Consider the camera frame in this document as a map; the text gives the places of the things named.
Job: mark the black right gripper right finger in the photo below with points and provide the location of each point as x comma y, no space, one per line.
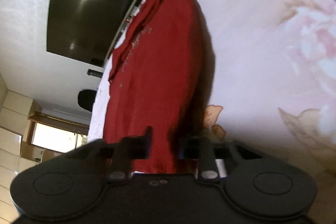
201,150

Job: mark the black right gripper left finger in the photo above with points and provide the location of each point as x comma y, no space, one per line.
129,149

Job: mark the red small garment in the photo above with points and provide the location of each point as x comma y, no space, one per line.
158,82

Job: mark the white floral bed sheet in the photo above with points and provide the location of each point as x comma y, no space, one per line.
274,83

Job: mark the window with wooden frame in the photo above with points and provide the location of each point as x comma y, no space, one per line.
56,134

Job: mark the black speaker on wall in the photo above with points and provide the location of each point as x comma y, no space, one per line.
94,73

